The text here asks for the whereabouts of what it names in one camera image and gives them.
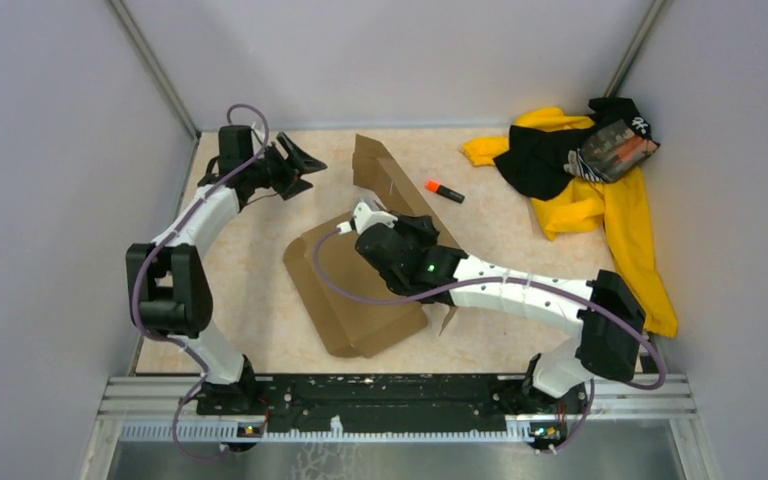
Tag aluminium frame rail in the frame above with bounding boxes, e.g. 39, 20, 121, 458
97, 374, 697, 443

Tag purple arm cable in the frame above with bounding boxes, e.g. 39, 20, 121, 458
130, 103, 271, 464
311, 227, 669, 456

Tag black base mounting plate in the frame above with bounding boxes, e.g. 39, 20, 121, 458
194, 374, 585, 434

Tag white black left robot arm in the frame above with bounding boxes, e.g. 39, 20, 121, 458
126, 125, 327, 414

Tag orange black highlighter marker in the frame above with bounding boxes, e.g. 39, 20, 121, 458
425, 180, 465, 204

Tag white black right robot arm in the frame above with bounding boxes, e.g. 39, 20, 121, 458
337, 199, 645, 412

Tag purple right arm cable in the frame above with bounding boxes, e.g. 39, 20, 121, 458
311, 227, 669, 456

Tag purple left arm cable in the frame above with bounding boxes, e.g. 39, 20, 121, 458
130, 103, 271, 464

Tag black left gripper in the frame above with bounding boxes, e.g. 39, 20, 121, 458
246, 131, 327, 200

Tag brown cardboard box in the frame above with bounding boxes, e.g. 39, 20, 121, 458
283, 134, 459, 358

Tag black printed garment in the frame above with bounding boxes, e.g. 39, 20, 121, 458
493, 97, 660, 201

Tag yellow garment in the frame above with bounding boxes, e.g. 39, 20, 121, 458
460, 107, 679, 338

